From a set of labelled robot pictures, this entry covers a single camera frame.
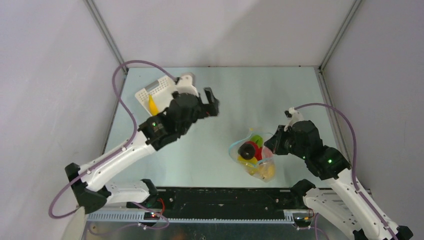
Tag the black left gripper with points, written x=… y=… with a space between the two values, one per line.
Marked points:
x=207 y=110

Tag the red round fruit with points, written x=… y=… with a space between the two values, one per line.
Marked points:
x=258 y=150

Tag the yellow green fruit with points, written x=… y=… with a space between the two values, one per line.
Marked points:
x=247 y=162

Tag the yellow banana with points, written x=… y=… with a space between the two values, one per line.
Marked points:
x=152 y=107

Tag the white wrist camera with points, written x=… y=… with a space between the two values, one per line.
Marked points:
x=293 y=116
x=186 y=84

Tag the green star fruit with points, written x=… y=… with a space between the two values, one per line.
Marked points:
x=258 y=140

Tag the white perforated plastic basket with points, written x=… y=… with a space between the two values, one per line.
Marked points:
x=161 y=91

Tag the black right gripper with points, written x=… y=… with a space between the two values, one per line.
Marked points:
x=276 y=144

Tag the clear zip bag blue zipper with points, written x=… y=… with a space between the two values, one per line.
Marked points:
x=232 y=150

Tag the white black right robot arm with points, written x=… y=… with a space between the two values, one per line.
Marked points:
x=363 y=220

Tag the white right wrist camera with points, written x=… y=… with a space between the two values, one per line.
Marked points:
x=293 y=116

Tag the dark purple fruit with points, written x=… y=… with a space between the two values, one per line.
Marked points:
x=247 y=151

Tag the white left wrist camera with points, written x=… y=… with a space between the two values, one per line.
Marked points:
x=186 y=84

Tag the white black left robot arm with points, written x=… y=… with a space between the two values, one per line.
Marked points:
x=90 y=183

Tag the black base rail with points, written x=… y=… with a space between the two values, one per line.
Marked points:
x=222 y=203

